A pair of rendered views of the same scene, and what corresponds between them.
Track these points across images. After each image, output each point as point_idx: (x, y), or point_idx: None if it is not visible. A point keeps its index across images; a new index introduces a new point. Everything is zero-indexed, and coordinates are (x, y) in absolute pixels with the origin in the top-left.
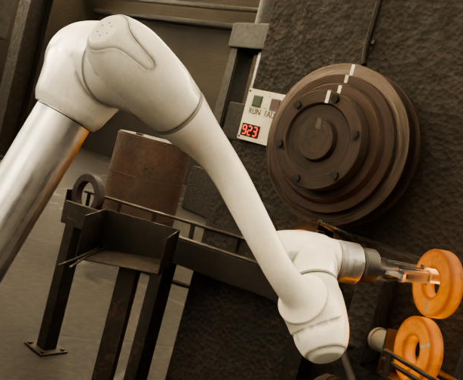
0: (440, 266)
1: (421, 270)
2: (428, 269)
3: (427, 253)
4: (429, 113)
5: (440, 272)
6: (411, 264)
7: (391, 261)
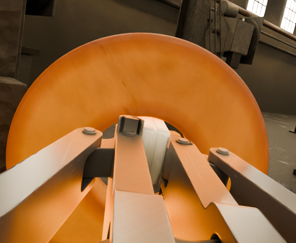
0: (190, 105)
1: (201, 157)
2: (168, 132)
3: (84, 58)
4: None
5: (195, 128)
6: (74, 134)
7: (171, 230)
